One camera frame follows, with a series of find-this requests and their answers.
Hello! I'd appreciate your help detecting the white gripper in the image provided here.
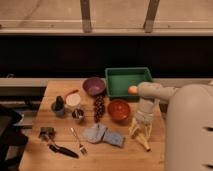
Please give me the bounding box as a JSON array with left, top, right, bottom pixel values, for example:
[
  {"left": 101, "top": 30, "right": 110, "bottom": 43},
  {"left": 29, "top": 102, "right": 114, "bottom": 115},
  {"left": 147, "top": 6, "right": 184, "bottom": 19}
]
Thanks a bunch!
[{"left": 129, "top": 98, "right": 155, "bottom": 140}]

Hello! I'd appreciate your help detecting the yellow banana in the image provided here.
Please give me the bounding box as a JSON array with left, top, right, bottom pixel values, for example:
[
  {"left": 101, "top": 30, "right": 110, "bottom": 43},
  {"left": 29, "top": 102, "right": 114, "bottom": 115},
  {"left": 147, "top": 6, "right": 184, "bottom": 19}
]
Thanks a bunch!
[{"left": 132, "top": 126, "right": 151, "bottom": 152}]

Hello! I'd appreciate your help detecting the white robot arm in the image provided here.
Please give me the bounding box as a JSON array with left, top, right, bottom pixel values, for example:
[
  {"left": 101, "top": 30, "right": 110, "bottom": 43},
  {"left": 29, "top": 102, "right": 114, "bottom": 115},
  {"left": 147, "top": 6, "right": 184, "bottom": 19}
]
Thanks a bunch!
[{"left": 128, "top": 82, "right": 213, "bottom": 171}]

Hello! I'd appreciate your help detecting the green plastic tray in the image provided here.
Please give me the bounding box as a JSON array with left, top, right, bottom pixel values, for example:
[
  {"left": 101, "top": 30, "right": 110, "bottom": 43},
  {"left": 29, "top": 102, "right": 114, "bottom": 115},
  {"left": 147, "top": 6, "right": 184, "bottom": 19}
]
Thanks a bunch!
[{"left": 105, "top": 67, "right": 152, "bottom": 100}]

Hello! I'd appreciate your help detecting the orange bowl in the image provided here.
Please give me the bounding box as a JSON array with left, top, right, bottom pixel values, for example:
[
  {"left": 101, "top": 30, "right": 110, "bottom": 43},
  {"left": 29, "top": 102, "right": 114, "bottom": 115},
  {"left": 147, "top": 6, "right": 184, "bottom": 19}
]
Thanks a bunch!
[{"left": 107, "top": 99, "right": 131, "bottom": 121}]

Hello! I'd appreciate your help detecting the orange apple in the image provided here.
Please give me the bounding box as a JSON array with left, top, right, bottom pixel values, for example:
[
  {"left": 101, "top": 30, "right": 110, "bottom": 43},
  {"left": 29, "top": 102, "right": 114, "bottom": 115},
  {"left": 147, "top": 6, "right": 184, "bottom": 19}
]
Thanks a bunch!
[{"left": 128, "top": 86, "right": 138, "bottom": 95}]

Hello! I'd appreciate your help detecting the blue grey cloth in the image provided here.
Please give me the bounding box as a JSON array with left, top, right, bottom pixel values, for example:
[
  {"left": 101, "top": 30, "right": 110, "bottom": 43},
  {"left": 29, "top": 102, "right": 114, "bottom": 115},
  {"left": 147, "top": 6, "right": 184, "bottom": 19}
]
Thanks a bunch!
[{"left": 83, "top": 123, "right": 125, "bottom": 148}]

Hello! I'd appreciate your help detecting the dark grape bunch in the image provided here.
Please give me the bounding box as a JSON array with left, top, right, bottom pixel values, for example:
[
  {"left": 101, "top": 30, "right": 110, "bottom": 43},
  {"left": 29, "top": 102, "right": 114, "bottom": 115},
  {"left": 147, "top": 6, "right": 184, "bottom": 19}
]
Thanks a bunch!
[{"left": 94, "top": 96, "right": 105, "bottom": 122}]

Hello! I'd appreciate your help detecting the purple bowl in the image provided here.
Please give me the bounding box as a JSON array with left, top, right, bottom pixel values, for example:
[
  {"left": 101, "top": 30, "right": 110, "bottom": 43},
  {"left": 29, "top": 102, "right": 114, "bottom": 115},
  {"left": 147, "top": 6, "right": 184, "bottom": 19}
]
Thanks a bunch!
[{"left": 82, "top": 77, "right": 106, "bottom": 96}]

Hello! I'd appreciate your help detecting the small metal cup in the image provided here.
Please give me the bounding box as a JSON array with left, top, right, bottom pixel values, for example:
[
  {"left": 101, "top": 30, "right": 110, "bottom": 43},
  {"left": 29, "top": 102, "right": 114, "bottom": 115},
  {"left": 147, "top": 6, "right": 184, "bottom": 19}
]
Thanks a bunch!
[{"left": 72, "top": 109, "right": 84, "bottom": 122}]

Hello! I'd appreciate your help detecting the white lidded container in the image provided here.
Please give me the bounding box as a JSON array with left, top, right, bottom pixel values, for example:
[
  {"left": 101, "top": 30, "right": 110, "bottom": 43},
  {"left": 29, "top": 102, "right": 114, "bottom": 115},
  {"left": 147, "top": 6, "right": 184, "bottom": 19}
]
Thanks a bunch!
[{"left": 65, "top": 93, "right": 81, "bottom": 109}]

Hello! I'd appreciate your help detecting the blue cup with utensil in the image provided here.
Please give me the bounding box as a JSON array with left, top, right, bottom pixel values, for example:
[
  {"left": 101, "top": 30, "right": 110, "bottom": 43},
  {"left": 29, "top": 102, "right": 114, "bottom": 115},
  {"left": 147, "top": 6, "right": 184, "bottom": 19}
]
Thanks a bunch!
[{"left": 51, "top": 96, "right": 65, "bottom": 117}]

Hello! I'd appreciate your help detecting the grey metal clip object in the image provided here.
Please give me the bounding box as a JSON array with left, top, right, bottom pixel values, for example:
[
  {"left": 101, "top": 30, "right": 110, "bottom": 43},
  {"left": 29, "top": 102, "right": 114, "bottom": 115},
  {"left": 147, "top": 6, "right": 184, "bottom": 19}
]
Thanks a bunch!
[{"left": 39, "top": 127, "right": 55, "bottom": 141}]

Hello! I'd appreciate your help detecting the black chair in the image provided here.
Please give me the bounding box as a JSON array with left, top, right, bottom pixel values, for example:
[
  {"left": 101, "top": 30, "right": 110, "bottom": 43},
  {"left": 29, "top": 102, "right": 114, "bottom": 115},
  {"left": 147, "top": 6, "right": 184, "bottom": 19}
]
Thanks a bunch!
[{"left": 0, "top": 104, "right": 28, "bottom": 171}]

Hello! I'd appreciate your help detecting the orange handled spoon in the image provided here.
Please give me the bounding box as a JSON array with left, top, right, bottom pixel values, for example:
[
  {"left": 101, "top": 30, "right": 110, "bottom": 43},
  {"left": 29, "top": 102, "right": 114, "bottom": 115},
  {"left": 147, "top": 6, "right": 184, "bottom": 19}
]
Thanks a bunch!
[{"left": 64, "top": 89, "right": 79, "bottom": 99}]

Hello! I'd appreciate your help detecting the black handled spatula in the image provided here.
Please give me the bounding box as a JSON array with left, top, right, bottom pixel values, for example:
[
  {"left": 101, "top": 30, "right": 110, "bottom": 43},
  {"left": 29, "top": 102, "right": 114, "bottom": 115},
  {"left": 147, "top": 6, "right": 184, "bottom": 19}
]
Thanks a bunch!
[{"left": 48, "top": 144, "right": 79, "bottom": 158}]

